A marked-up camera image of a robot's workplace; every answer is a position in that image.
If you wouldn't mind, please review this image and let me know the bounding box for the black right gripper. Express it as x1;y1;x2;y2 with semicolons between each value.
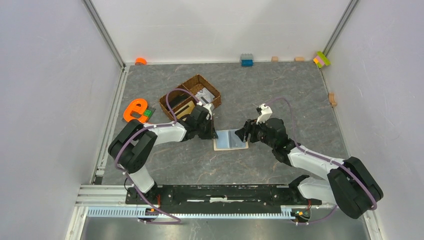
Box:
234;116;276;149

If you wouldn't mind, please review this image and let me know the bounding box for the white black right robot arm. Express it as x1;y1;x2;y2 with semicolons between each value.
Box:
235;118;384;219

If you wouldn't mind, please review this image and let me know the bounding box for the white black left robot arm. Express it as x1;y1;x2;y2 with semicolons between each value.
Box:
107;103;216;204

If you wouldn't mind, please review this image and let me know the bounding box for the grey card in holder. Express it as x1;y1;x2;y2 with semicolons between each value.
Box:
229;129;249;150

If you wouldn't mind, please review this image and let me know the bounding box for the silver white card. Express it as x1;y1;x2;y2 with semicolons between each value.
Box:
195;87;215;105

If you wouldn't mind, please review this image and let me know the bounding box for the small green brick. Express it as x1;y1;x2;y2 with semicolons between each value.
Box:
143;108;156;118

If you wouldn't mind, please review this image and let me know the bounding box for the orange plastic letter toy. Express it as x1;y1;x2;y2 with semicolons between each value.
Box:
123;98;148;123

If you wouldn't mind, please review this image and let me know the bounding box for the blue toy brick stack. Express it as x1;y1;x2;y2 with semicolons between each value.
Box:
240;53;254;67

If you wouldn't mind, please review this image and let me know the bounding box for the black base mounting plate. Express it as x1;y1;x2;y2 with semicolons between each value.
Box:
144;184;322;214

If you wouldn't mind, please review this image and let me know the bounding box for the orange round cap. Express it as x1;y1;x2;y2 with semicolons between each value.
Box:
134;57;147;66

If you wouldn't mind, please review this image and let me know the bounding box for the curved wooden block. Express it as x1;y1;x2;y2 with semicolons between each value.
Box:
328;92;338;108

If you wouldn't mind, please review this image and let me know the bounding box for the green pink yellow brick stack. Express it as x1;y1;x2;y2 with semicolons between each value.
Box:
313;51;331;69

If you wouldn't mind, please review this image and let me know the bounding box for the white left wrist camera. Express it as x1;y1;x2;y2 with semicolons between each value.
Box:
202;103;215;120

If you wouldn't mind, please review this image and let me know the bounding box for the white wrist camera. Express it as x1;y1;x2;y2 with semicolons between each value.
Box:
256;103;273;125
202;103;215;120

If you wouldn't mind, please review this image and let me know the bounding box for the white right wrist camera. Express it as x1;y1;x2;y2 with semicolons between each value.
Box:
256;103;273;125

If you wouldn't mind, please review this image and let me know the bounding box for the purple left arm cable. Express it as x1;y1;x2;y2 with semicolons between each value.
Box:
113;88;204;226

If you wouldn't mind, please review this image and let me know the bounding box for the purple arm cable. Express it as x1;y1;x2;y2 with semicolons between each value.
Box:
264;96;379;227
113;88;204;226

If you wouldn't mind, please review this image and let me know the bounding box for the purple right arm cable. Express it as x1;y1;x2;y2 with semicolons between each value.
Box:
264;96;379;227

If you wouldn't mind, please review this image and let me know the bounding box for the aluminium frame rail right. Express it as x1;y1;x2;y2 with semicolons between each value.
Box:
322;0;360;57

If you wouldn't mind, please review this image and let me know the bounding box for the aluminium frame rail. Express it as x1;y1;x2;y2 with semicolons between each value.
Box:
322;0;360;57
82;0;126;69

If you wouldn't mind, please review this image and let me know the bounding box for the aluminium frame rail left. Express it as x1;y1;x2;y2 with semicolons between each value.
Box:
82;0;126;69

